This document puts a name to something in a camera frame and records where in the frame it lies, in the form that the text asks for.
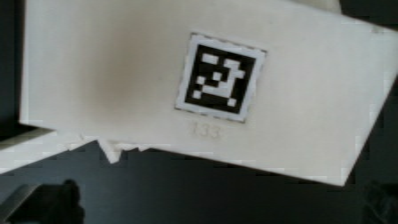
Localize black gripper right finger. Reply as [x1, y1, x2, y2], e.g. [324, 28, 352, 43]
[361, 181, 398, 224]

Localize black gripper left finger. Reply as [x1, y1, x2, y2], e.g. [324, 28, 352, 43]
[0, 179, 86, 224]

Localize white cabinet body box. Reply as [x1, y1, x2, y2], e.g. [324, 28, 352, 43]
[0, 129, 175, 175]

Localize white cabinet top block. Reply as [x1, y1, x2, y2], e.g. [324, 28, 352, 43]
[22, 0, 398, 185]

